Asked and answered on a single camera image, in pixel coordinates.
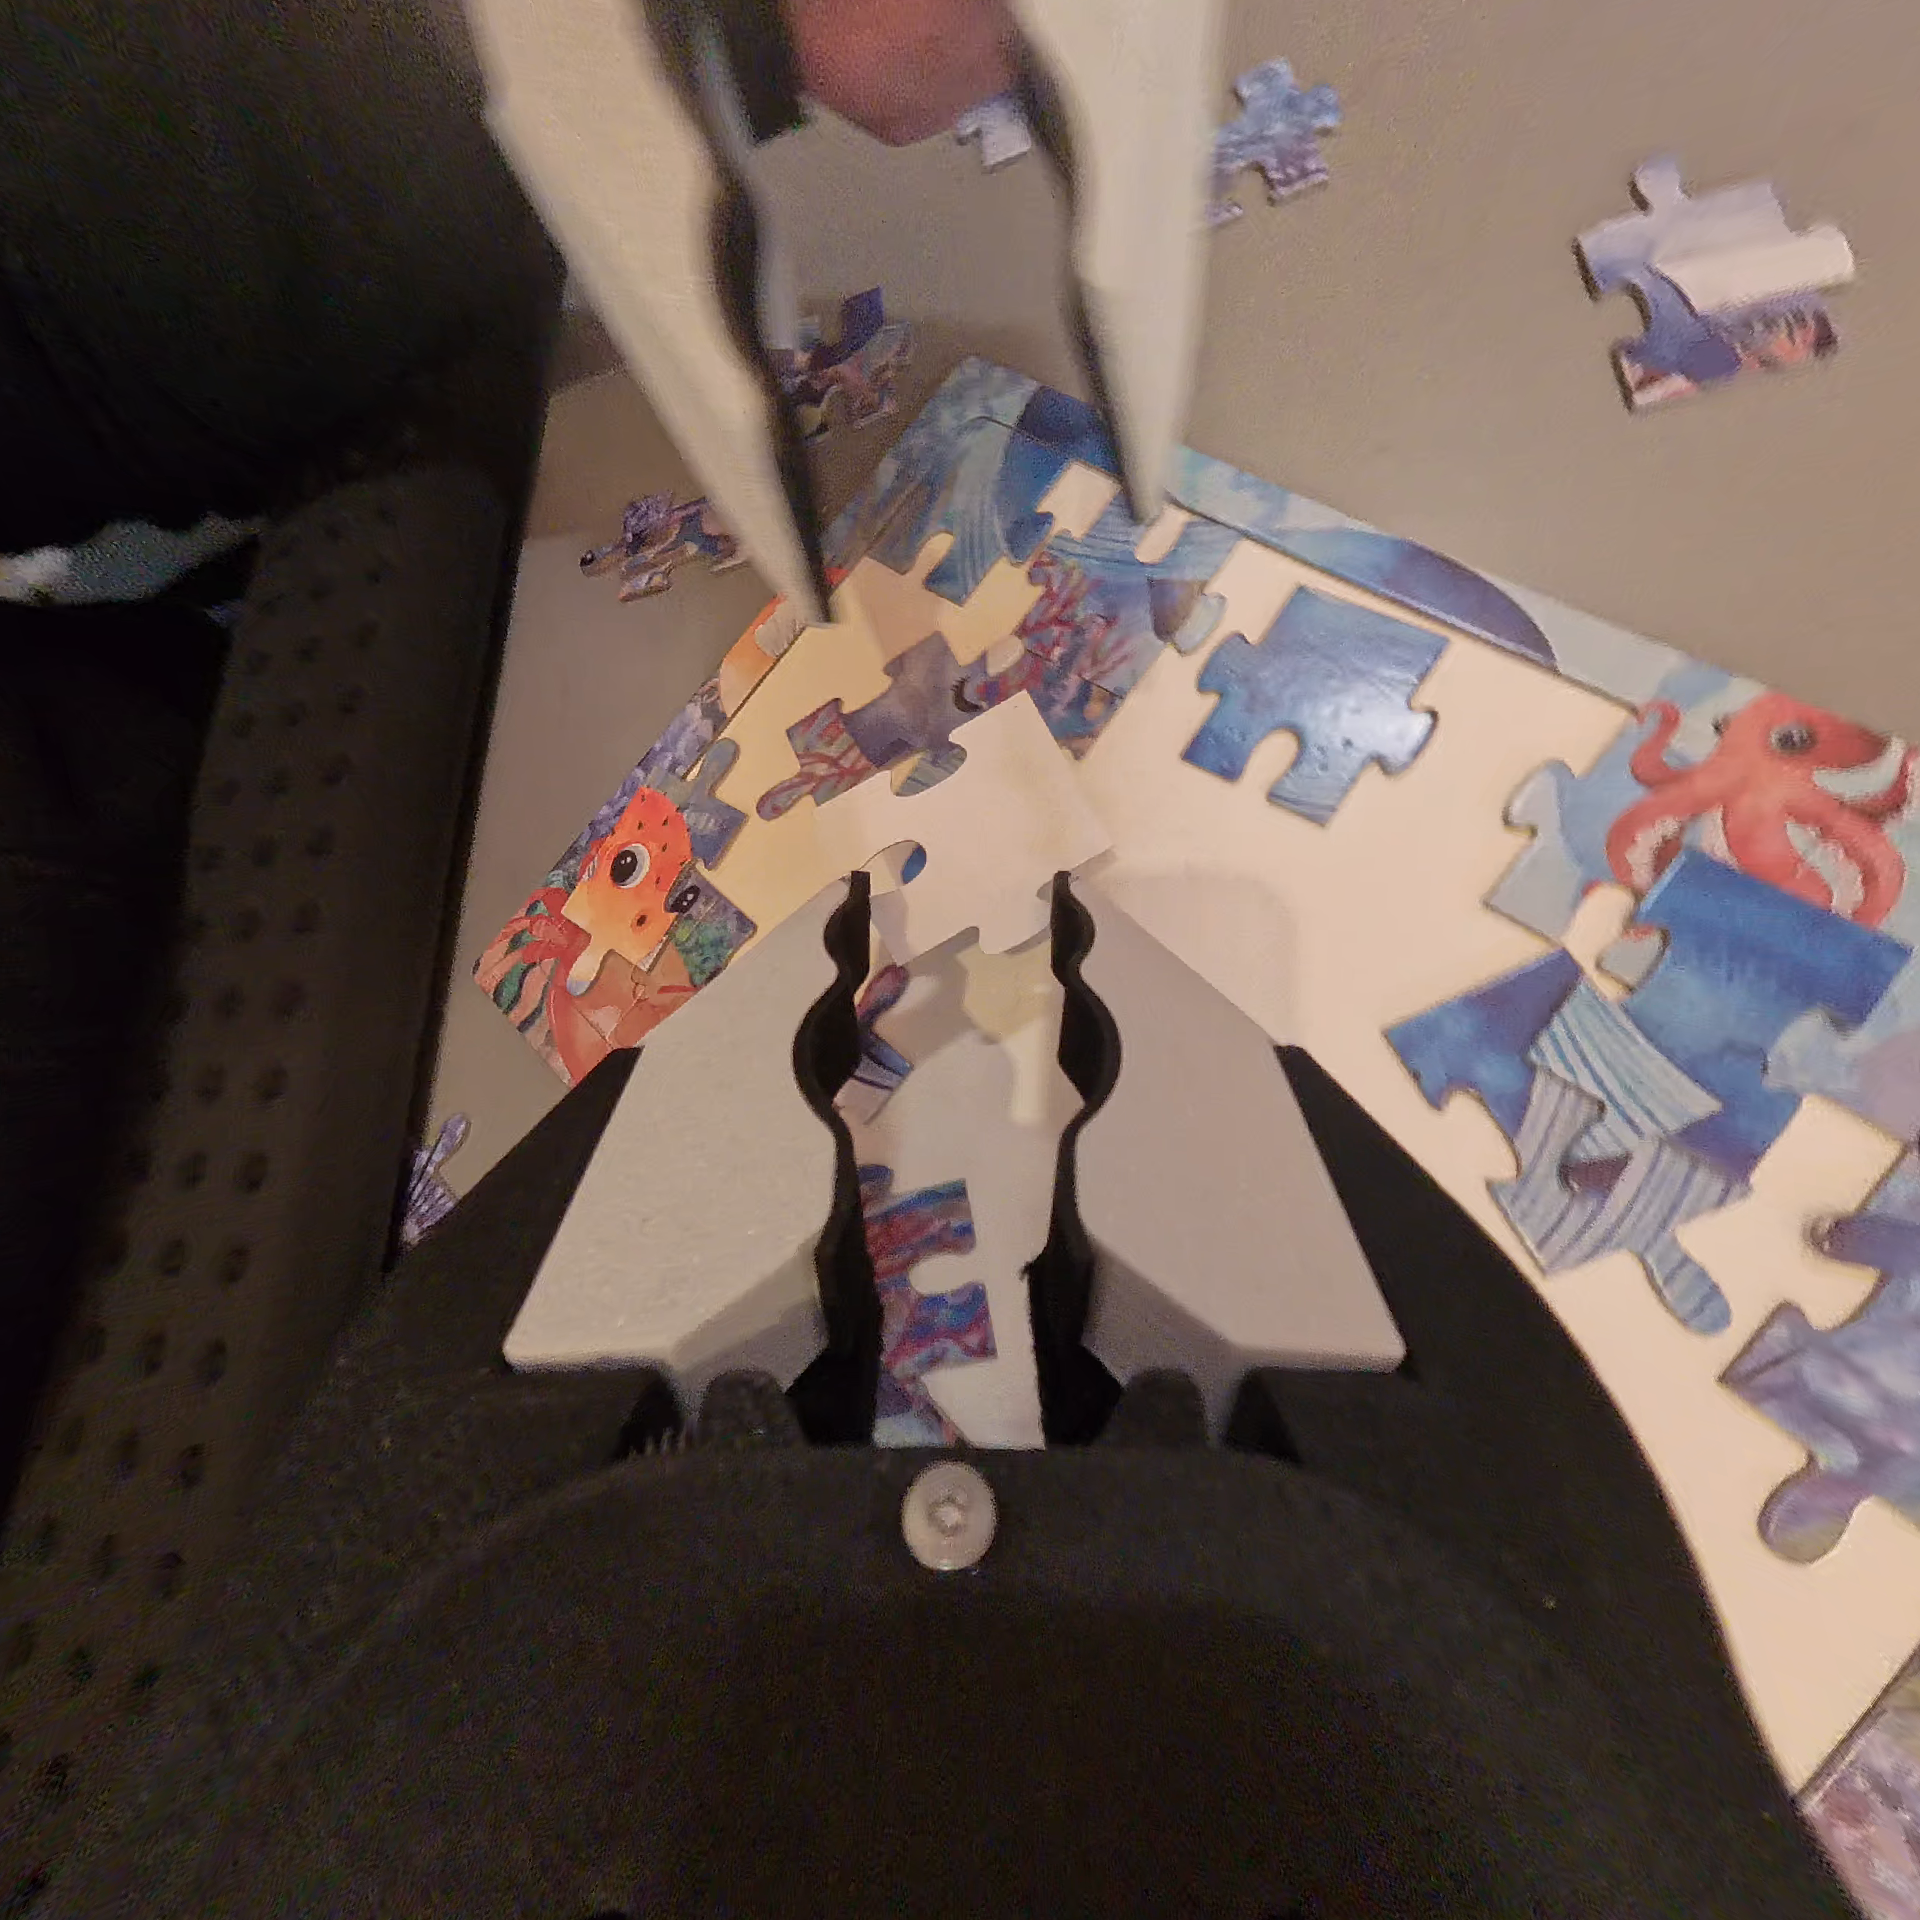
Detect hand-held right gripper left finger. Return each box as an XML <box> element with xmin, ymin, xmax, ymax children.
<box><xmin>503</xmin><ymin>875</ymin><xmax>880</xmax><ymax>1446</ymax></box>

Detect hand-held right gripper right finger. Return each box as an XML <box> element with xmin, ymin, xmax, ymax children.
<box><xmin>1033</xmin><ymin>875</ymin><xmax>1409</xmax><ymax>1446</ymax></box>

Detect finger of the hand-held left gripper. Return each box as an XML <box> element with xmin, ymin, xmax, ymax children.
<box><xmin>463</xmin><ymin>0</ymin><xmax>833</xmax><ymax>628</ymax></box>
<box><xmin>1018</xmin><ymin>0</ymin><xmax>1234</xmax><ymax>523</ymax></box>

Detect ocean print puzzle board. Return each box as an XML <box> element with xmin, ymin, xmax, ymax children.
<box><xmin>472</xmin><ymin>356</ymin><xmax>1920</xmax><ymax>1920</ymax></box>

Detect orange pufferfish puzzle piece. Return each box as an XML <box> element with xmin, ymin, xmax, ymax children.
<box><xmin>577</xmin><ymin>788</ymin><xmax>707</xmax><ymax>979</ymax></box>

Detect pale striped whale puzzle piece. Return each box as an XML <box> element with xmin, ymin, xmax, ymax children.
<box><xmin>817</xmin><ymin>691</ymin><xmax>1120</xmax><ymax>962</ymax></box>

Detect red coral navy puzzle piece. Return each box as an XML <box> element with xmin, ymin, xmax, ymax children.
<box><xmin>756</xmin><ymin>698</ymin><xmax>889</xmax><ymax>820</ymax></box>

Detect grey blue red-striped puzzle piece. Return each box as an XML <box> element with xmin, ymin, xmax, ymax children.
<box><xmin>1576</xmin><ymin>158</ymin><xmax>1859</xmax><ymax>416</ymax></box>

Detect blue whale eye puzzle piece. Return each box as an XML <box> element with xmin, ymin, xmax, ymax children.
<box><xmin>1186</xmin><ymin>584</ymin><xmax>1450</xmax><ymax>828</ymax></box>

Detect whale eyelash puzzle piece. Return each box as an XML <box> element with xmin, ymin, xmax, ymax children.
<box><xmin>841</xmin><ymin>629</ymin><xmax>979</xmax><ymax>769</ymax></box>

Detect purple and navy puzzle piece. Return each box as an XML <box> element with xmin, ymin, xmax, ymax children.
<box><xmin>1722</xmin><ymin>1154</ymin><xmax>1920</xmax><ymax>1569</ymax></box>

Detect person's left forearm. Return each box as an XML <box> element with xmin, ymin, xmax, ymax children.
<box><xmin>0</xmin><ymin>0</ymin><xmax>563</xmax><ymax>519</ymax></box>

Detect person's left hand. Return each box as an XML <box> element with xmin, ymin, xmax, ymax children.
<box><xmin>795</xmin><ymin>0</ymin><xmax>1007</xmax><ymax>147</ymax></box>

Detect few scattered puzzle pieces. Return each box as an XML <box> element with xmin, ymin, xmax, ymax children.
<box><xmin>957</xmin><ymin>59</ymin><xmax>1346</xmax><ymax>227</ymax></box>

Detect pile of loose puzzle pieces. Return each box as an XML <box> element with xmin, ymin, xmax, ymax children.
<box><xmin>399</xmin><ymin>1112</ymin><xmax>473</xmax><ymax>1246</ymax></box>

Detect purple seahorse loose piece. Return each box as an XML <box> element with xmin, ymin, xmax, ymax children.
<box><xmin>577</xmin><ymin>286</ymin><xmax>916</xmax><ymax>603</ymax></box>

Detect black perforated pad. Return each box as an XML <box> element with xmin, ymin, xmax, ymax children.
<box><xmin>0</xmin><ymin>480</ymin><xmax>530</xmax><ymax>1920</ymax></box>

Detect person's black clothing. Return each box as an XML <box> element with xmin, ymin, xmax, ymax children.
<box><xmin>0</xmin><ymin>601</ymin><xmax>234</xmax><ymax>1472</ymax></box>

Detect group of assembled puzzle pieces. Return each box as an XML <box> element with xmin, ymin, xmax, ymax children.
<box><xmin>482</xmin><ymin>360</ymin><xmax>1920</xmax><ymax>1569</ymax></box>

